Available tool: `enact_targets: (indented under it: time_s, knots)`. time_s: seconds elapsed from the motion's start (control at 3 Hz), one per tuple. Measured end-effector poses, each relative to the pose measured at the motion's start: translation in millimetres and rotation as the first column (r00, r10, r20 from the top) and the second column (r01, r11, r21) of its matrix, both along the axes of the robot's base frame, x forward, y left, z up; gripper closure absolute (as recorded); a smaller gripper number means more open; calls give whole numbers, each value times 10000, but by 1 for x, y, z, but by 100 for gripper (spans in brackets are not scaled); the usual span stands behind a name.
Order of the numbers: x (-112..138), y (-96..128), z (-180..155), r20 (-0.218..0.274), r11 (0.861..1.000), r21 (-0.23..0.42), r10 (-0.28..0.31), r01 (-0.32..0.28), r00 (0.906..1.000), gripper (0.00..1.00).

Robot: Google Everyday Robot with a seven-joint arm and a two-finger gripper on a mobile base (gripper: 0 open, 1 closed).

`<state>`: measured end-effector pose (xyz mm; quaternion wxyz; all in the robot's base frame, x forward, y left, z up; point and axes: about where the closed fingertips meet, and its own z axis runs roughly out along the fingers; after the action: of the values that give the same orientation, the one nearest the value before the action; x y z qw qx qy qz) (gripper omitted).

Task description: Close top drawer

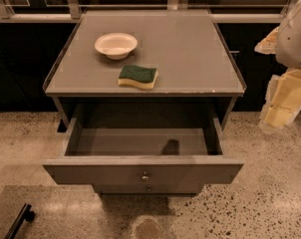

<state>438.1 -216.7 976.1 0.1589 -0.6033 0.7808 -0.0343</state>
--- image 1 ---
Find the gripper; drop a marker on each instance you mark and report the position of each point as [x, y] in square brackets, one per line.
[294, 43]

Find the green yellow sponge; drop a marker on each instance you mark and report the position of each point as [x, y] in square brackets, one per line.
[138, 77]

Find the grey drawer cabinet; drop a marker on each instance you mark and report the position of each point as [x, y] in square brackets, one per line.
[184, 46]

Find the grey top drawer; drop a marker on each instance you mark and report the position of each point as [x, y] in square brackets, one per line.
[142, 157]

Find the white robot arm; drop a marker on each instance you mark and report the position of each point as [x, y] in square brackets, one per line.
[293, 21]

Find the grey drawer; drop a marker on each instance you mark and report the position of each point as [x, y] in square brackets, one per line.
[142, 157]
[188, 189]

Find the black bar handle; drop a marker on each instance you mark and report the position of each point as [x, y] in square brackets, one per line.
[25, 214]

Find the grey counter corner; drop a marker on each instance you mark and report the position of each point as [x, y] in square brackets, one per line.
[61, 212]

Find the grey bottom drawer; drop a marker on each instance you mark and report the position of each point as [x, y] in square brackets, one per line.
[188, 189]

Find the white bowl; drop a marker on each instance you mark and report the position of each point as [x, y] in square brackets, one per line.
[116, 46]

